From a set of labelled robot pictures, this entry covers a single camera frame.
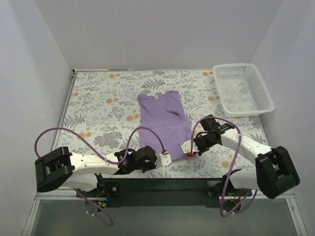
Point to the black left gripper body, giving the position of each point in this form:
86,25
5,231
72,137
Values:
152,160

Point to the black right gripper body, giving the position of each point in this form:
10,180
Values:
199,144

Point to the purple t shirt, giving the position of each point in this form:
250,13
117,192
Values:
165,115

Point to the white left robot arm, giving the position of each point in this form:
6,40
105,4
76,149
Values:
62,168

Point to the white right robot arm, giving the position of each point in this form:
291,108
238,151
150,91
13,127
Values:
274,172

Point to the white plastic basket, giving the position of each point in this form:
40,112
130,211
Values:
242,90

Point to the floral table mat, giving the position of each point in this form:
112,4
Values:
103,109

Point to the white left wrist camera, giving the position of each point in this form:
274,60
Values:
163,159

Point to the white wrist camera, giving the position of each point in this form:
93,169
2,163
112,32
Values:
188,147
163,159

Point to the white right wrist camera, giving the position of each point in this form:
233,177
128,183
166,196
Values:
188,147

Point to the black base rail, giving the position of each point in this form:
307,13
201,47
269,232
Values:
153,192

